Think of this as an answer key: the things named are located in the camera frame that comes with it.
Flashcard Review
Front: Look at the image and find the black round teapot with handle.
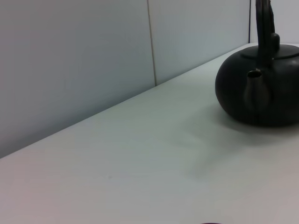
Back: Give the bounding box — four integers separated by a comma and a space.
214, 0, 299, 127

